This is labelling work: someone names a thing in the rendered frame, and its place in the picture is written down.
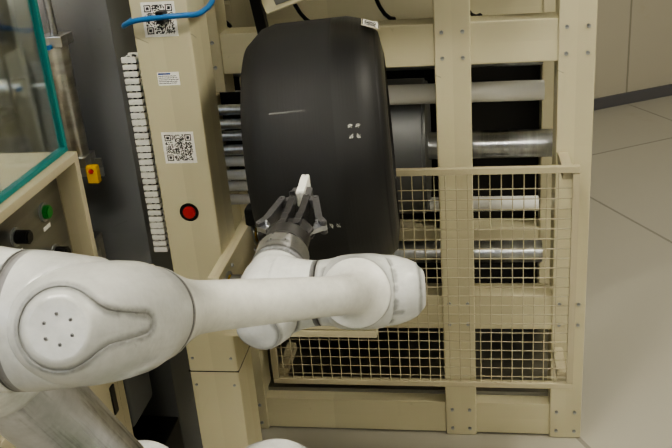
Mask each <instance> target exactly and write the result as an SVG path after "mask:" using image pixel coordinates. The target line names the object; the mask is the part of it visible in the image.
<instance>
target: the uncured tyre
mask: <svg viewBox="0 0 672 448"><path fill-rule="evenodd" d="M295 110H304V112H295V113H285V114H275V115H269V113H275V112H285V111H295ZM240 111H241V132H242V145H243V155H244V164H245V172H246V179H247V186H248V192H249V198H250V204H251V209H252V213H253V218H254V222H255V226H256V221H257V220H259V219H261V218H262V217H264V215H265V214H266V213H267V212H268V210H269V209H270V208H271V207H272V205H273V204H274V203H275V202H276V200H277V199H278V198H279V197H280V196H285V198H286V197H289V191H291V190H292V189H293V188H296V187H298V184H299V181H300V178H301V175H302V174H305V175H306V174H309V176H310V184H311V187H312V188H313V196H314V195H318V196H319V201H320V207H321V212H322V216H323V217H324V218H325V219H326V220H327V221H338V220H341V221H342V227H343V230H333V231H328V233H327V234H321V233H320V232H319V233H316V234H315V235H314V237H313V238H312V239H311V240H310V243H309V247H308V251H309V256H310V258H309V260H323V259H331V258H335V257H337V256H341V255H348V254H362V253H374V254H381V255H393V254H394V253H395V252H396V250H397V249H398V244H399V233H400V214H399V201H398V189H397V177H396V165H395V154H394V143H393V133H392V122H391V112H390V102H389V92H388V82H387V73H386V64H385V56H384V51H383V48H382V44H381V41H380V37H379V34H378V31H377V30H376V29H374V28H370V27H367V26H363V25H361V18H357V17H351V16H341V17H332V18H323V19H314V20H305V21H296V22H287V23H278V24H274V25H271V26H269V27H266V28H264V29H262V30H261V31H260V32H259V33H258V35H257V36H256V37H255V38H254V39H253V41H252V42H251V43H250V44H249V45H248V47H247V48H246V50H245V53H244V57H243V62H242V70H241V85H240ZM346 121H361V123H362V134H363V140H361V141H350V142H348V139H347V128H346Z"/></svg>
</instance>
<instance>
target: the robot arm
mask: <svg viewBox="0 0 672 448"><path fill-rule="evenodd" d="M297 206H299V210H298V212H296V208H297ZM311 207H313V208H314V214H315V223H314V226H313V227H312V226H311V225H310V224H309V223H308V222H307V218H308V215H309V211H310V209H311ZM295 212H296V215H295ZM294 215H295V217H294ZM280 217H281V218H280ZM279 218H280V219H279ZM256 228H257V233H258V235H263V234H266V236H265V237H264V238H263V239H262V240H261V241H260V242H259V244H258V247H257V249H256V252H255V255H254V257H253V259H252V262H251V263H250V264H249V265H248V266H247V268H246V269H245V271H244V273H243V275H242V277H241V279H223V280H191V279H187V278H185V277H182V276H180V275H178V274H177V273H175V272H173V271H171V270H169V269H167V268H164V267H159V266H154V265H151V264H148V263H145V262H140V261H127V260H113V261H109V260H108V259H105V258H102V257H96V256H88V255H82V254H75V253H67V252H59V251H49V250H37V249H16V248H10V247H5V246H0V435H1V436H3V437H4V438H5V439H6V440H8V441H9V442H10V443H11V444H13V445H14V446H15V447H16V448H168V447H167V446H165V445H163V444H161V443H159V442H155V441H150V440H137V439H136V438H135V437H134V436H133V435H132V434H131V433H130V431H129V430H128V429H127V428H126V427H125V426H124V425H123V424H122V423H121V422H120V421H119V420H118V418H117V417H116V416H115V415H114V414H113V413H112V412H111V411H110V410H109V409H108V408H107V407H106V406H105V404H104V403H103V402H102V401H101V400H100V399H99V398H98V397H97V396H96V395H95V394H94V393H93V391H92V390H91V389H90V388H89V387H88V386H94V385H101V384H107V383H111V382H116V381H121V380H124V379H128V378H131V377H134V376H137V375H140V374H143V373H146V372H149V371H151V370H153V369H155V368H157V367H158V366H160V365H161V364H163V363H164V362H165V361H167V360H168V359H170V358H172V357H174V356H175V355H177V354H178V353H179V352H181V351H182V350H183V349H184V348H185V346H186V345H187V344H188V343H189V342H190V341H191V340H192V339H194V338H195V337H196V336H198V335H201V334H205V333H210V332H216V331H223V330H230V329H236V330H237V334H238V336H239V338H240V339H241V340H242V341H243V342H244V343H246V344H247V345H249V346H251V347H253V348H256V349H261V350H268V349H272V348H275V347H276V346H278V345H280V344H282V343H283V342H284V341H286V340H287V339H288V338H290V337H291V335H292V334H293V333H295V332H298V331H300V330H303V329H306V328H310V327H315V326H334V327H337V328H339V329H346V330H368V329H379V328H383V327H386V326H393V325H398V324H401V323H404V322H407V321H409V320H412V319H413V318H415V317H417V316H418V315H419V314H420V312H421V311H422V310H423V309H424V308H425V306H426V284H425V275H424V271H423V270H422V268H420V267H419V266H418V265H417V263H416V262H414V261H411V260H409V259H406V258H403V257H400V256H395V255H381V254H374V253H362V254H348V255H341V256H337V257H335V258H331V259H323V260H309V258H310V256H309V251H308V247H309V243H310V240H311V239H312V238H313V237H314V235H315V234H316V233H319V232H320V233H321V234H327V233H328V228H327V220H326V219H325V218H324V217H323V216H322V212H321V207H320V201H319V196H318V195H314V196H313V188H312V187H311V184H310V176H309V174H306V175H305V174H302V175H301V178H300V181H299V184H298V187H296V188H293V189H292V190H291V191H289V197H286V198H285V196H280V197H279V198H278V199H277V200H276V202H275V203H274V204H273V205H272V207H271V208H270V209H269V210H268V212H267V213H266V214H265V215H264V217H262V218H261V219H259V220H257V221H256Z"/></svg>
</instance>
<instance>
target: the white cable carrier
mask: <svg viewBox="0 0 672 448"><path fill-rule="evenodd" d="M121 63H126V64H124V65H122V67H123V70H128V71H125V72H124V77H129V78H126V79H125V84H130V85H127V86H126V91H127V92H128V91H130V92H129V93H127V95H128V98H132V99H129V100H128V102H129V105H133V106H130V107H129V108H130V112H133V113H131V119H133V120H132V126H134V127H133V130H134V132H137V133H135V134H134V137H135V139H137V140H135V143H136V145H137V147H136V149H137V152H140V153H138V158H142V159H140V160H139V165H142V166H140V171H141V178H144V179H143V180H142V182H143V184H146V185H144V186H143V188H144V191H145V190H147V191H145V192H144V194H145V197H146V198H145V201H146V203H148V204H147V209H150V210H148V215H151V216H149V222H150V228H151V229H150V230H151V234H153V235H152V239H153V240H154V241H153V246H155V247H154V252H168V250H169V248H170V246H169V240H168V239H167V238H168V234H167V233H166V232H167V228H166V222H165V216H164V215H163V214H164V210H163V209H162V208H163V204H162V198H161V192H160V186H159V180H158V174H157V168H156V162H155V155H154V149H153V143H152V137H151V131H150V125H149V119H148V113H147V107H146V101H145V95H144V89H143V83H142V77H141V71H140V65H139V59H138V53H137V52H133V53H128V55H126V56H125V57H121ZM138 145H139V146H138ZM146 152H148V153H146ZM148 165H150V166H148ZM150 178H151V179H150ZM151 184H153V185H151ZM152 190H154V191H152Z"/></svg>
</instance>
